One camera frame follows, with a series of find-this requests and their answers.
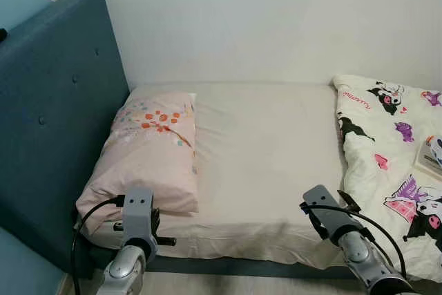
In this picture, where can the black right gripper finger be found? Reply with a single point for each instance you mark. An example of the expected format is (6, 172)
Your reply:
(349, 200)

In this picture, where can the pink dotted pillow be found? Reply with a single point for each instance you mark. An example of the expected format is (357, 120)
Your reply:
(152, 164)

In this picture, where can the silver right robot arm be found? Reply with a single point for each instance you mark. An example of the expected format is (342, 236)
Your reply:
(366, 260)

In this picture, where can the cream cartoon print blanket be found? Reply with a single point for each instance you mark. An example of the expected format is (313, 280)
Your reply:
(387, 164)

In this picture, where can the mattress with beige sheet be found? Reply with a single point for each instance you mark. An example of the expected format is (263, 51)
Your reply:
(269, 157)

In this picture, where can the open blue patterned booklet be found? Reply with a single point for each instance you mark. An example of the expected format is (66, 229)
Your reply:
(431, 157)

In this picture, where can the teal upholstered headboard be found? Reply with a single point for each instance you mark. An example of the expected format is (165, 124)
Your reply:
(55, 115)

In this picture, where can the black remote control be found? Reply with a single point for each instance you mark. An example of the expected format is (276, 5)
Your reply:
(3, 34)

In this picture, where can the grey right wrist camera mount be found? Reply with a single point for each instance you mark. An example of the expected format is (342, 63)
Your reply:
(328, 208)

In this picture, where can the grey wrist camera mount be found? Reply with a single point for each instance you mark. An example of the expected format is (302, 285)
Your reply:
(138, 212)
(328, 208)

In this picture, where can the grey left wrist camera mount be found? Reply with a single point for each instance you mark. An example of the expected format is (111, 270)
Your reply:
(138, 212)

